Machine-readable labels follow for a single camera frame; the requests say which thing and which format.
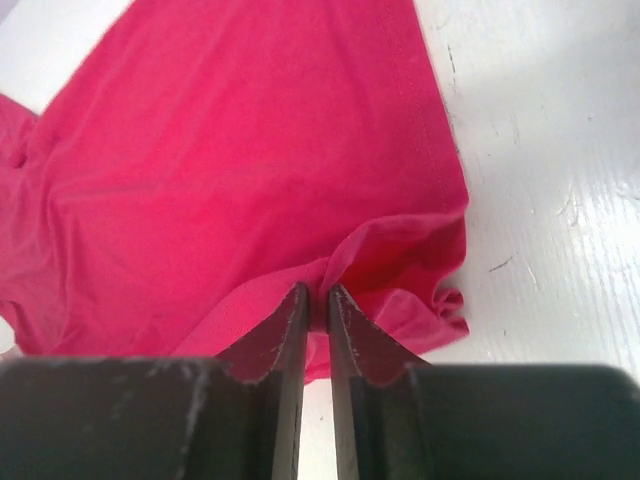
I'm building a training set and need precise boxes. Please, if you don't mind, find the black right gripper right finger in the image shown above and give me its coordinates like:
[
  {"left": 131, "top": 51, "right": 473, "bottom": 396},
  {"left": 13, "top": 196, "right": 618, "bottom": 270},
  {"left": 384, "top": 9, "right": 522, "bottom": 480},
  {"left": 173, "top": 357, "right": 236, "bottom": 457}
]
[{"left": 328, "top": 285, "right": 639, "bottom": 479}]

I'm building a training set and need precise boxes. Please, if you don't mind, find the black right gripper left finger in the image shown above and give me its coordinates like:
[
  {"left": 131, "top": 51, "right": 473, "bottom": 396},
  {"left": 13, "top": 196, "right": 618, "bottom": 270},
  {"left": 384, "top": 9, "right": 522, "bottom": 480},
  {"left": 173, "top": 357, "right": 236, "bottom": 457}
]
[{"left": 1, "top": 284, "right": 309, "bottom": 479}]

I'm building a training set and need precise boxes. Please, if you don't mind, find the pink t shirt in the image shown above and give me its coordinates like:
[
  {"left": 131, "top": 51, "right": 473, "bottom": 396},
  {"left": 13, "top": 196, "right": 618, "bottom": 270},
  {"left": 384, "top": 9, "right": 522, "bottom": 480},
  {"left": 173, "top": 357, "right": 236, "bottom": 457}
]
[{"left": 1, "top": 1, "right": 468, "bottom": 380}]

